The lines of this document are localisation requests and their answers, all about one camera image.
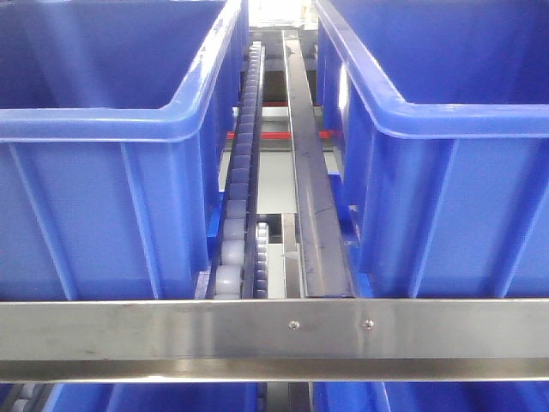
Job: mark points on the blue bin lower shelf right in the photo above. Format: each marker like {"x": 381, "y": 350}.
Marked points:
{"x": 423, "y": 396}

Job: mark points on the blue bin shelf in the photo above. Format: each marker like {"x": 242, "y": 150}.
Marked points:
{"x": 423, "y": 396}
{"x": 155, "y": 397}

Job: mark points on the blue bin lower shelf left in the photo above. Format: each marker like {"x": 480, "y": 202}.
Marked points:
{"x": 155, "y": 397}

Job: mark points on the white roller track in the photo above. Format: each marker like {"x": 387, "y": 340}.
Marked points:
{"x": 233, "y": 267}

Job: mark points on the blue bin upper left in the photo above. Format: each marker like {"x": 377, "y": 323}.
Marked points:
{"x": 114, "y": 115}

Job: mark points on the blue bin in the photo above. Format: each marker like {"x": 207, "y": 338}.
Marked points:
{"x": 440, "y": 113}
{"x": 114, "y": 115}

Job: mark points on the blue bin upper right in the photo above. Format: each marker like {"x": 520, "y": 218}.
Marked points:
{"x": 440, "y": 113}

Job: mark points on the steel divider rail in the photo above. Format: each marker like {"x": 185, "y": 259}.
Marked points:
{"x": 325, "y": 268}

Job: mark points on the steel shelf rack frame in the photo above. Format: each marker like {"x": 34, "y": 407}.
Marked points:
{"x": 274, "y": 340}

